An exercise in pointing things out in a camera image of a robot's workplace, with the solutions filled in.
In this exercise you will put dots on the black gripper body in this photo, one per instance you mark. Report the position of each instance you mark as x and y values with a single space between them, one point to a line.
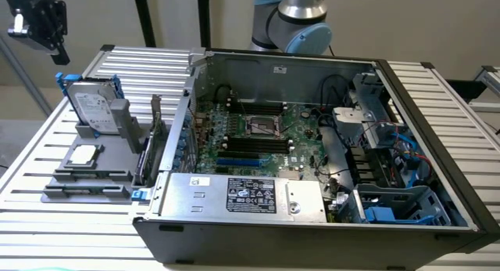
36 17

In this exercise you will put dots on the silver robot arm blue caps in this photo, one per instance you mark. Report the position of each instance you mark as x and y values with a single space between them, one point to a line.
296 16

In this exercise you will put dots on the hard disk in blue carrier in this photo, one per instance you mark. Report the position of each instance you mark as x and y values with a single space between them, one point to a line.
93 107

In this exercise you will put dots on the grey disk bay blue latch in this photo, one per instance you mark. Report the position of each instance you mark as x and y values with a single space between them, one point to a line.
398 205

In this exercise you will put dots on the black tripod pole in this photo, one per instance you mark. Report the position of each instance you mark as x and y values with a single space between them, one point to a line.
142 17
204 17

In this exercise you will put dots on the silver CPU chip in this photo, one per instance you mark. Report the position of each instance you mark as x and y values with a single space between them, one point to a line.
82 154

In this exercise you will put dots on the green graphics card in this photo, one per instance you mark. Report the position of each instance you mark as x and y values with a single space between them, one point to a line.
153 142

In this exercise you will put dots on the grey parts rack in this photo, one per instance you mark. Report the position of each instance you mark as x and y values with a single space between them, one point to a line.
101 165

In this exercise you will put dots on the blue rack clip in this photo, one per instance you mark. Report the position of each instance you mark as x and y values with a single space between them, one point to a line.
138 195

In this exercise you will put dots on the black RAM slot bank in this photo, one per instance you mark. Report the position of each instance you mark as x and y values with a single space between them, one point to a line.
256 107
257 145

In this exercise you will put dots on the CPU socket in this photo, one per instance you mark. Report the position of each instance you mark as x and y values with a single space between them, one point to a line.
262 125

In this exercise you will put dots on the blue expansion slot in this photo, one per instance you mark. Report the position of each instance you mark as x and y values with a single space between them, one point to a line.
237 163

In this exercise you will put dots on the silver power supply unit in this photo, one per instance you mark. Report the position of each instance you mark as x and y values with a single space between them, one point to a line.
218 200

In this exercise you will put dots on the green motherboard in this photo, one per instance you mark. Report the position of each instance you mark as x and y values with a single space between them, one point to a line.
300 148

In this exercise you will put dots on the small silver heatsink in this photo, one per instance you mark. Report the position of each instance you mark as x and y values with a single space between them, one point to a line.
290 174

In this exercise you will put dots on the grey plastic air shroud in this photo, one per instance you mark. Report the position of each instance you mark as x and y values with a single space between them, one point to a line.
333 151

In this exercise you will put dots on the silver metal drive cage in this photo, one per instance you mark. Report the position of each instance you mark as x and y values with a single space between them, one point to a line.
365 113

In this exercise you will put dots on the black open PC case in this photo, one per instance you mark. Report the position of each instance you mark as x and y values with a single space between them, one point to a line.
296 241

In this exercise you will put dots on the grey metal frame leg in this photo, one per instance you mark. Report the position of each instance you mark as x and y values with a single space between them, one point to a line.
22 75

